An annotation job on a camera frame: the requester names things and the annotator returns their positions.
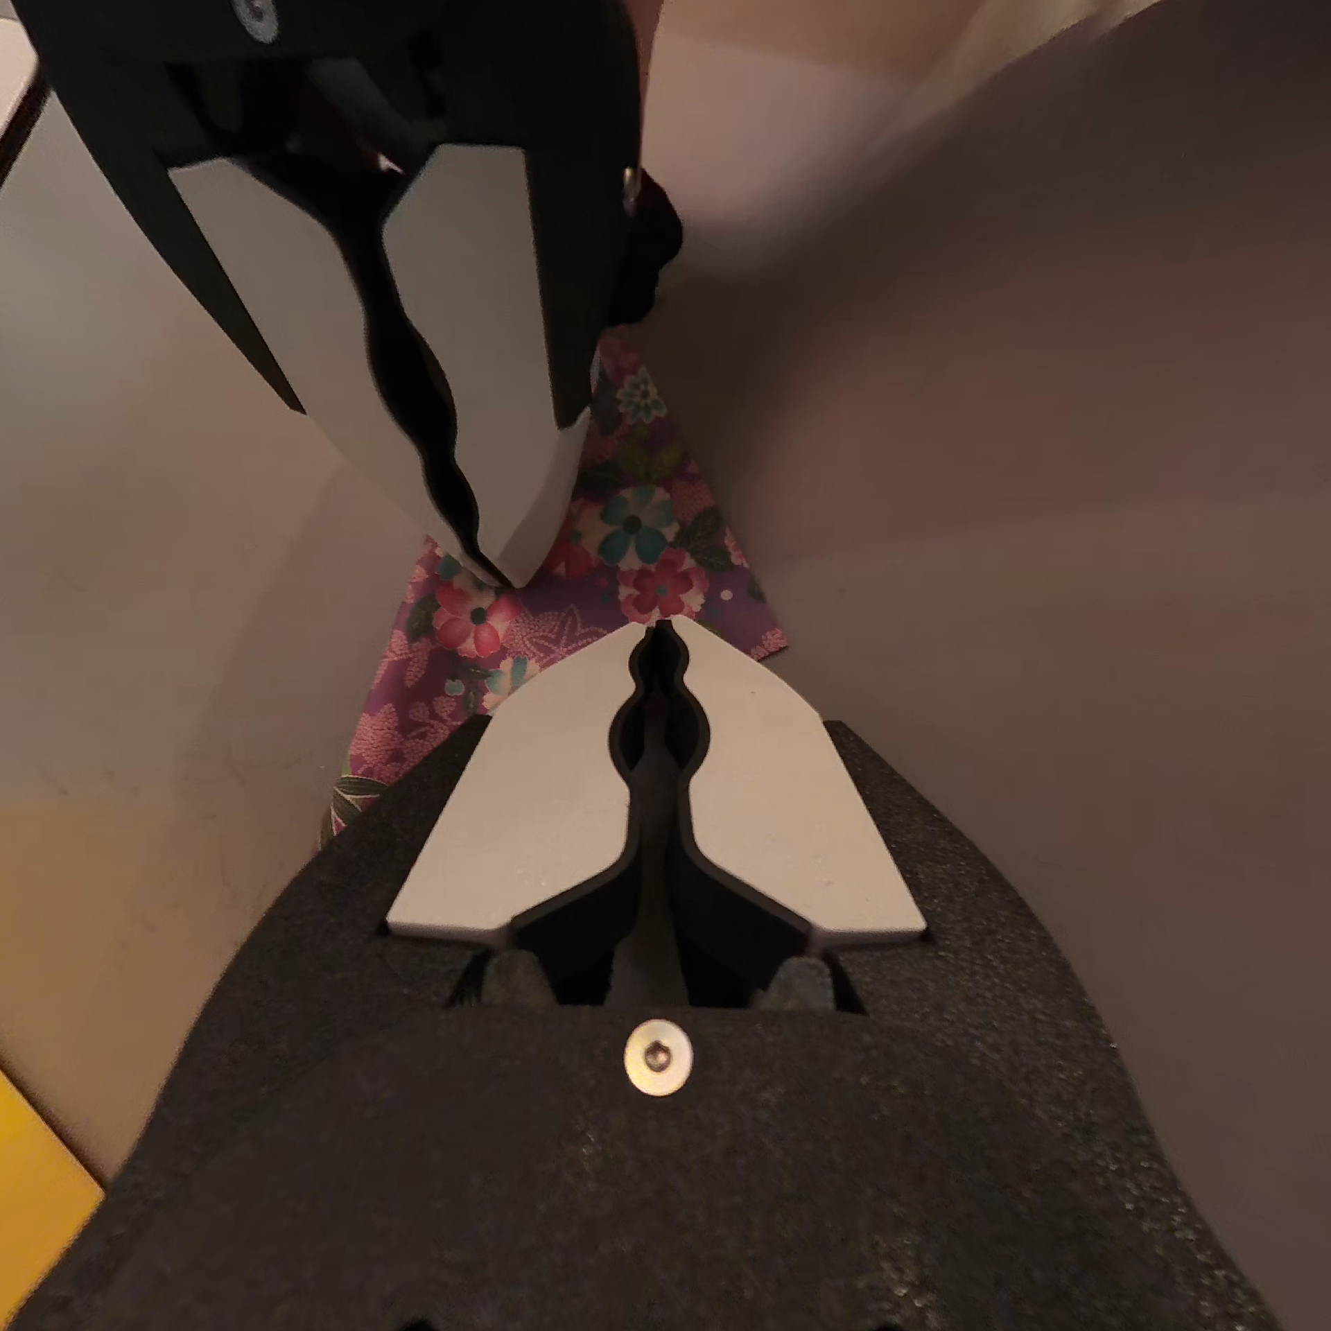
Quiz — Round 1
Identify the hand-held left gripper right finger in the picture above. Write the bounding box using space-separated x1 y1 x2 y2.
657 614 928 1007

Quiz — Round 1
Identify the yellow board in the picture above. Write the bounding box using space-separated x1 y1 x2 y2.
0 1071 105 1292

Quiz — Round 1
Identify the purple floral origami paper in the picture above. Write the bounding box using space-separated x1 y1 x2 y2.
316 332 792 846

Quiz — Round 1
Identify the pale cloth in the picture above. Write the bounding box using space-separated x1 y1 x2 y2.
638 0 1159 277

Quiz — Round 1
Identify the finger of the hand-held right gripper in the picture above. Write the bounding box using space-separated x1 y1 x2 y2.
357 144 595 590
166 153 513 587

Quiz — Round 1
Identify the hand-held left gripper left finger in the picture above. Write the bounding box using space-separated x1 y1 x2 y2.
384 621 668 1007

